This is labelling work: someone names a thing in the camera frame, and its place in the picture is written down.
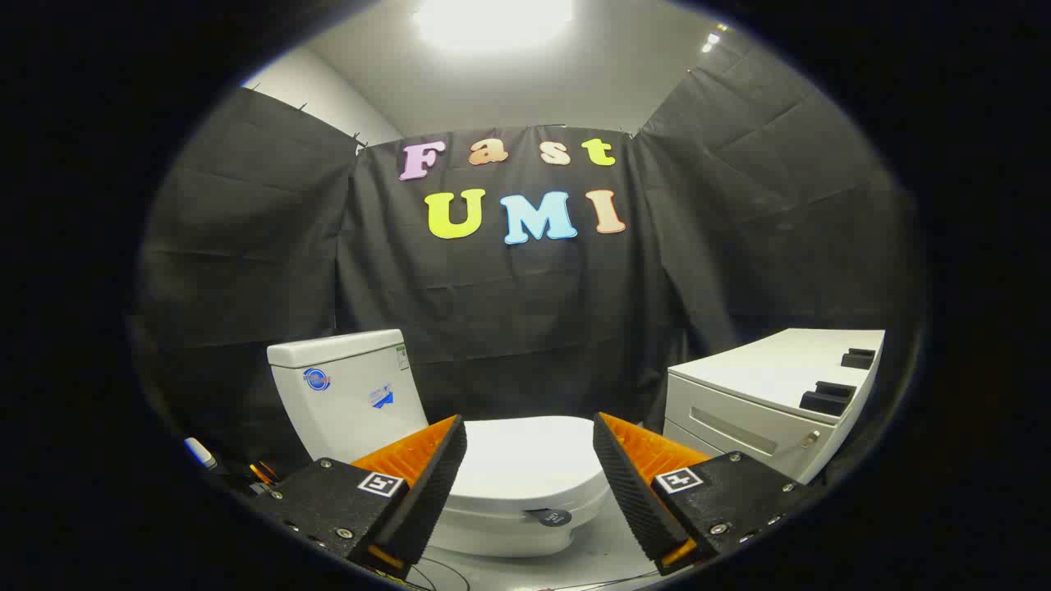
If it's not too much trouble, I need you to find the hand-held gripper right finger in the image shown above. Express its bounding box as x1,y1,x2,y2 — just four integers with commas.
593,412,814,575

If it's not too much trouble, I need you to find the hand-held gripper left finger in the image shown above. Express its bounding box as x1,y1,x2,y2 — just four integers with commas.
246,415,469,580

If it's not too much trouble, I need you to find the white toilet lid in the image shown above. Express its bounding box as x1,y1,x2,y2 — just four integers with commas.
454,415,610,511

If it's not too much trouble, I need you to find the white toilet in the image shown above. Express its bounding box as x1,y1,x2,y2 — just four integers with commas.
267,329,613,560

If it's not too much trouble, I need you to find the white drawer cabinet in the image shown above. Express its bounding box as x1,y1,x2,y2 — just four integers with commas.
662,328,886,485

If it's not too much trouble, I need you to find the black backdrop cloth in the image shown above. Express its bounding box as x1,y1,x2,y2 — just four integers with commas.
135,29,925,473

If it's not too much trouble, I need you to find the large black block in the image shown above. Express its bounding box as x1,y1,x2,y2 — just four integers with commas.
799,381,857,416

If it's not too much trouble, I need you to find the thin black cable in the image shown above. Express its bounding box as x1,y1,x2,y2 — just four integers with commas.
408,557,473,591

